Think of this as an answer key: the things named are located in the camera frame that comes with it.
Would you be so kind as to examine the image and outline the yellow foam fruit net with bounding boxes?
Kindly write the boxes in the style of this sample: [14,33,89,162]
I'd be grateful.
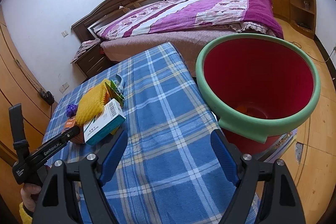
[76,79,110,126]

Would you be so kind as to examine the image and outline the yellow sleeve forearm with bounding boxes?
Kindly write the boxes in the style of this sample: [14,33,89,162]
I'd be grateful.
[19,202,33,224]

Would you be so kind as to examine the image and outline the left hand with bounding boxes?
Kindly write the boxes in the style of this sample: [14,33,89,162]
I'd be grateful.
[21,183,42,213]

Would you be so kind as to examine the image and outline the orange small carton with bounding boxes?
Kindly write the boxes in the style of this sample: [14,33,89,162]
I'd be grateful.
[63,116,85,144]

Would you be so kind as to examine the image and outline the white teal cardboard box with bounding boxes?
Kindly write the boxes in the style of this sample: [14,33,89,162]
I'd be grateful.
[83,99,126,146]

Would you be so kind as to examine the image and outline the purple small object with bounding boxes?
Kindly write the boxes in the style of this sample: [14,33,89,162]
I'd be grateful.
[66,104,78,118]

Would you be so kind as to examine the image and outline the blue plaid tablecloth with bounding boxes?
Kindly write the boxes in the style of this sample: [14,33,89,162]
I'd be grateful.
[41,41,261,224]

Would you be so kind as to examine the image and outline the green snack wrapper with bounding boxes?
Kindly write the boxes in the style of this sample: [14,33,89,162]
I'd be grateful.
[105,80,125,107]

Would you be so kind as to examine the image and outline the red bin with green rim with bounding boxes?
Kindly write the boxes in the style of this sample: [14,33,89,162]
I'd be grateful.
[195,34,321,155]

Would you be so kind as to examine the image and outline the wooden wardrobe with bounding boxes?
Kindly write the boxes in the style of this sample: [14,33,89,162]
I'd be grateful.
[0,15,52,223]

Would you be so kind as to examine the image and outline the blue plastic clip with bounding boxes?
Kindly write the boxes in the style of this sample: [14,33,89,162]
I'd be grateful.
[116,74,125,93]

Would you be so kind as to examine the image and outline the dark wooden nightstand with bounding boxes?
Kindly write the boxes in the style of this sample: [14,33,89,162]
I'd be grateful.
[71,43,115,79]

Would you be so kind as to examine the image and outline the cloth on nightstand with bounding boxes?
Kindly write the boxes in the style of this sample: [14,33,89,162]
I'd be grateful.
[71,39,101,64]

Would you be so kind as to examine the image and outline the wooden bed with headboard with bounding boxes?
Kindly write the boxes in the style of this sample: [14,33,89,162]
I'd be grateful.
[71,0,284,77]

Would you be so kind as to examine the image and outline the purple floral quilt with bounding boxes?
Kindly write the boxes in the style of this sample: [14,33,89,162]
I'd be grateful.
[94,0,284,40]

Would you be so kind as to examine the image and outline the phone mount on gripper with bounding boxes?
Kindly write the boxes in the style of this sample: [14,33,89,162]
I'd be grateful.
[9,103,30,162]

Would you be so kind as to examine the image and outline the black power plug cable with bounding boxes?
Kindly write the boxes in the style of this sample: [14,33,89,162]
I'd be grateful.
[39,90,55,106]

